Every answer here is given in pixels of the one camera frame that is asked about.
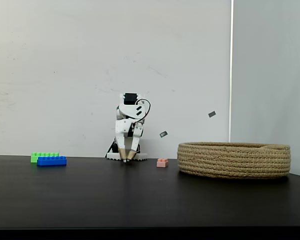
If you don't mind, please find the white vertical wall trim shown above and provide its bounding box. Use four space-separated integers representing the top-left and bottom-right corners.
229 0 235 143

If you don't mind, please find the round woven rope tray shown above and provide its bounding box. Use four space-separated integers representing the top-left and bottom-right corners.
177 141 292 179

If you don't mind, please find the red black wrist cable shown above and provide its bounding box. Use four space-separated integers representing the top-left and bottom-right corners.
131 99 152 126

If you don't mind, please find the long green lego block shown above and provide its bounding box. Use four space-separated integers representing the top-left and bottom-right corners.
30 151 61 164

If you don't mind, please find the long blue lego block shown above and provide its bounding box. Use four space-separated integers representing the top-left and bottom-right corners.
36 155 68 167

